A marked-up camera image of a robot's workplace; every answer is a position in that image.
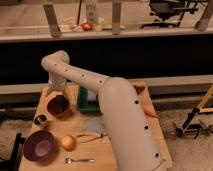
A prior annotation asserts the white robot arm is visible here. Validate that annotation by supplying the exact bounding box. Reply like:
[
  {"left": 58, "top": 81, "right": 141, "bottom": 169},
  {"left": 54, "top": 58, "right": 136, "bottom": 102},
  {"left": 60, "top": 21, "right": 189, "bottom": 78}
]
[{"left": 41, "top": 51, "right": 167, "bottom": 171}]

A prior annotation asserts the red bowl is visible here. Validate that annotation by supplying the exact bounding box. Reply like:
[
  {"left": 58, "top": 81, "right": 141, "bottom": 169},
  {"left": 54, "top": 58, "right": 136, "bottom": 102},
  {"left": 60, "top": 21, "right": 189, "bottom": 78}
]
[{"left": 47, "top": 95, "right": 70, "bottom": 118}]

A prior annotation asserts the purple bowl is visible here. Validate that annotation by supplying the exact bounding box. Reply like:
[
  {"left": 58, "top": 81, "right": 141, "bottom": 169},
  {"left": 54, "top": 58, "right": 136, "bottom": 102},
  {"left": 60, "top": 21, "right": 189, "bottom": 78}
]
[{"left": 23, "top": 130, "right": 54, "bottom": 161}]

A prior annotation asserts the green rack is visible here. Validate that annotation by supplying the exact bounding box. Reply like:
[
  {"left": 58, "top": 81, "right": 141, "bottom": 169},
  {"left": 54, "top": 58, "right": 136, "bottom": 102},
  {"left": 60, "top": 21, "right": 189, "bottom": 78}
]
[{"left": 77, "top": 87, "right": 100, "bottom": 114}]

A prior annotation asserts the small black cup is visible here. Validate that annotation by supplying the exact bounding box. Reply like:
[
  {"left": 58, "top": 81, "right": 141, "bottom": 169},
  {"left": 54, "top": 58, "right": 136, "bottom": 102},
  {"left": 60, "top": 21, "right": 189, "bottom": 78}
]
[{"left": 34, "top": 115, "right": 47, "bottom": 126}]

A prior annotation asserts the grey blue cloth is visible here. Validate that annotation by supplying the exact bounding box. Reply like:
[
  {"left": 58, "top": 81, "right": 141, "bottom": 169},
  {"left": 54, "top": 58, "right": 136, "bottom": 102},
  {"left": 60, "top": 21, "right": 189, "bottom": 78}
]
[{"left": 82, "top": 117, "right": 106, "bottom": 135}]

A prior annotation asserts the yellow apple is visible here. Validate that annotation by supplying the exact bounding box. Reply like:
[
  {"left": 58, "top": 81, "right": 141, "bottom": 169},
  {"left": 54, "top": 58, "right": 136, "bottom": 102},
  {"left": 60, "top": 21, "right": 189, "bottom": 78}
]
[{"left": 61, "top": 135, "right": 76, "bottom": 151}]

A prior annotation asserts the red apple on shelf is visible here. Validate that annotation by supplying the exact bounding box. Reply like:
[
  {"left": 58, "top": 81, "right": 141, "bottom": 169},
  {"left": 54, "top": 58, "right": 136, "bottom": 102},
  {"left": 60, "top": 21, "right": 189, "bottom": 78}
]
[{"left": 81, "top": 22, "right": 94, "bottom": 31}]

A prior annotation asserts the silver fork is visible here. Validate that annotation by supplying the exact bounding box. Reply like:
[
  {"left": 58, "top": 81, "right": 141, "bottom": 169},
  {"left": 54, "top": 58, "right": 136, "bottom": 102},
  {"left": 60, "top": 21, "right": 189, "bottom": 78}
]
[{"left": 65, "top": 158, "right": 95, "bottom": 164}]

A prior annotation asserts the orange carrot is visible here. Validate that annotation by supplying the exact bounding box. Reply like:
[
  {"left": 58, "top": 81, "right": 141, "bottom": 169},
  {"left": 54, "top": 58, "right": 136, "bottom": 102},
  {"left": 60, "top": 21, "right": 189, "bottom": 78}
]
[{"left": 143, "top": 107, "right": 158, "bottom": 118}]

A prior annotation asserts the black office chair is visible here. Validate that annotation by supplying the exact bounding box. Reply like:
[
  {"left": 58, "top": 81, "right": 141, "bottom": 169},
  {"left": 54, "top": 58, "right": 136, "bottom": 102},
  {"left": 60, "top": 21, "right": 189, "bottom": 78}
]
[{"left": 141, "top": 0, "right": 198, "bottom": 28}]

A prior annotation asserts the yellow black tool stand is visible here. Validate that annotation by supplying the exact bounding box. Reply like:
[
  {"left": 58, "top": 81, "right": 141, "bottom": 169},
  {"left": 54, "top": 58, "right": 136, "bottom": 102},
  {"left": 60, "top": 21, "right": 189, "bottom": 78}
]
[{"left": 175, "top": 84, "right": 213, "bottom": 138}]

